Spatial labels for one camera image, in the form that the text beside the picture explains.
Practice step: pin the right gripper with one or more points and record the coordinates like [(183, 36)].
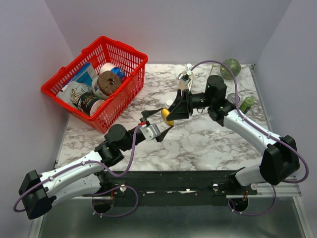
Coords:
[(182, 107)]

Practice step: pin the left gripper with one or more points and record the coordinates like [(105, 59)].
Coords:
[(147, 114)]

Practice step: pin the orange pill dish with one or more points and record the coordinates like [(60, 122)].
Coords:
[(164, 114)]

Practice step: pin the small pill bottle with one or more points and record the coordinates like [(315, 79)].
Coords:
[(168, 103)]

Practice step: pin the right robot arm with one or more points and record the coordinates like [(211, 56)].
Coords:
[(278, 158)]

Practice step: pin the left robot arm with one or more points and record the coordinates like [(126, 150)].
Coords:
[(40, 192)]

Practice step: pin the beige soap pump bottle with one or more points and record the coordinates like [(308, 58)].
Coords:
[(184, 74)]

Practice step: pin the white blue tissue roll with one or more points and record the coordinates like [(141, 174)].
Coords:
[(114, 69)]

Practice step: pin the brown round cork block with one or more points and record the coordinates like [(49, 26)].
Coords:
[(108, 82)]

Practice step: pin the white printed cup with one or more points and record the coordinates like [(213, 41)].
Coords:
[(95, 89)]

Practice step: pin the green melon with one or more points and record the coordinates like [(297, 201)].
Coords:
[(234, 66)]

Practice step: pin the green cylinder bottle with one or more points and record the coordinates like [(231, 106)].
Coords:
[(247, 104)]

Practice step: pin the black face cream tub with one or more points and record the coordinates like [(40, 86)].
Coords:
[(89, 103)]

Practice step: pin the blue white packet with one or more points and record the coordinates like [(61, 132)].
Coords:
[(85, 75)]

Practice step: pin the silver cartoon snack bag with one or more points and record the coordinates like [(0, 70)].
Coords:
[(71, 92)]

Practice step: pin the red plastic shopping basket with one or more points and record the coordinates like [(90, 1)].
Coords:
[(99, 52)]

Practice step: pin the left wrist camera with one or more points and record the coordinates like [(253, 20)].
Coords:
[(151, 131)]

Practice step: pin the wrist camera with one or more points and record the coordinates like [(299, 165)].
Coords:
[(151, 131), (185, 78)]

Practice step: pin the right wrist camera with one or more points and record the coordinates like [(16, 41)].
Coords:
[(185, 78)]

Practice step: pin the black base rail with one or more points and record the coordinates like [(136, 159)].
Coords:
[(166, 188)]

